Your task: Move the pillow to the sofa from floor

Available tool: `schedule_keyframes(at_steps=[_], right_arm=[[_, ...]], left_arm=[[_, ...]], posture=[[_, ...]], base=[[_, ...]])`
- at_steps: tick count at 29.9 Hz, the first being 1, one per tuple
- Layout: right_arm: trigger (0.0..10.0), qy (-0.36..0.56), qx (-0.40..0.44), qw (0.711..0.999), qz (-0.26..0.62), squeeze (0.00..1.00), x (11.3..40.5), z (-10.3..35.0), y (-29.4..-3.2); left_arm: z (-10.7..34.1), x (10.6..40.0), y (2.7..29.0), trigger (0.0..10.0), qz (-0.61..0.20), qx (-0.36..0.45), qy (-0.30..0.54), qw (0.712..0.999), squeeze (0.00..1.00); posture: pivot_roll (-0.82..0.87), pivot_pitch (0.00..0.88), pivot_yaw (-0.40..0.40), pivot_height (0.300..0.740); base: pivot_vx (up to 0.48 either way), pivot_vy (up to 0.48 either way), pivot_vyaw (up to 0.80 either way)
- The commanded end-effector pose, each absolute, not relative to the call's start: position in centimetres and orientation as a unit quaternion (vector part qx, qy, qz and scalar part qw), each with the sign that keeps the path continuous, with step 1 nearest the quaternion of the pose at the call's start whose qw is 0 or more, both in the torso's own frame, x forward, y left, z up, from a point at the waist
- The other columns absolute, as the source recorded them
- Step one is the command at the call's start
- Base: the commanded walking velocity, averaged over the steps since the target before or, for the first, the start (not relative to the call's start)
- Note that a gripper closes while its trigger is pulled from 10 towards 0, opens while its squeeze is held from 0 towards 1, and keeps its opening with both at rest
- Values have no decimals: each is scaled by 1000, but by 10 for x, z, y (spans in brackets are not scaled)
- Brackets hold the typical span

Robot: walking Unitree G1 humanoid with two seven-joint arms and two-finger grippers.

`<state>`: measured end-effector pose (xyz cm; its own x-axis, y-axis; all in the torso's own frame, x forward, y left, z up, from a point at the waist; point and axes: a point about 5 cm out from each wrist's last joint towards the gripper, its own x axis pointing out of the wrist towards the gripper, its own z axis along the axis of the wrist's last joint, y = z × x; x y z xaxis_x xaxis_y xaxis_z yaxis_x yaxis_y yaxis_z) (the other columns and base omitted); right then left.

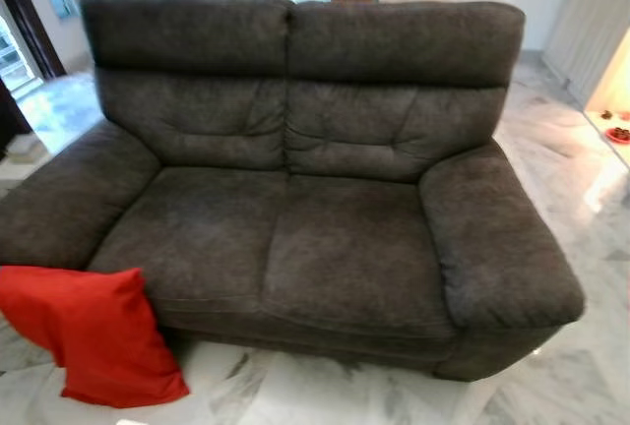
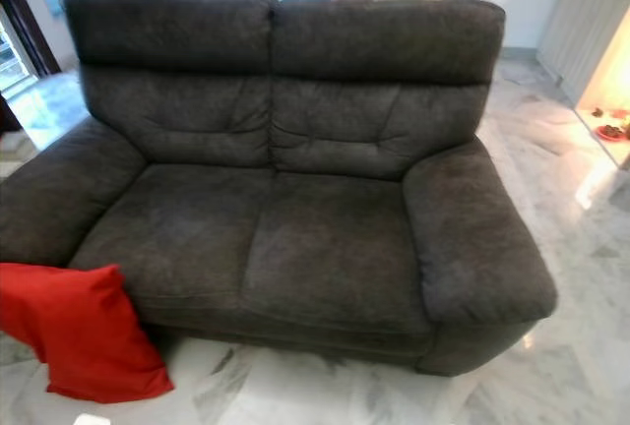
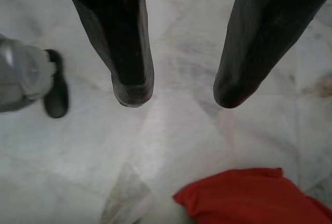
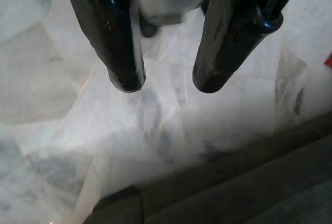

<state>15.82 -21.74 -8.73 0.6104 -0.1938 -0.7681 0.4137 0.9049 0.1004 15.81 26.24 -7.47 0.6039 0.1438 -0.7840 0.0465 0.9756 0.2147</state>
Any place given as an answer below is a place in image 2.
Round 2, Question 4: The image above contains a dark wooden door frame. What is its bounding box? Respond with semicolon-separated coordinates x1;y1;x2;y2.
0;0;62;80

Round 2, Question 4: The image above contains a white folding door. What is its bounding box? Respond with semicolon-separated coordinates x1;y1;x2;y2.
536;0;630;106

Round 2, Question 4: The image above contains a red pillow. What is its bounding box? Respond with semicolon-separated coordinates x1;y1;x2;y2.
0;262;175;404

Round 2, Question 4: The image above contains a small red bowl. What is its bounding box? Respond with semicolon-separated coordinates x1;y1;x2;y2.
596;124;629;143

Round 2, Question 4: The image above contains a dark grey fabric two-seat sofa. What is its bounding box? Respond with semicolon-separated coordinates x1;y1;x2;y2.
0;0;559;379

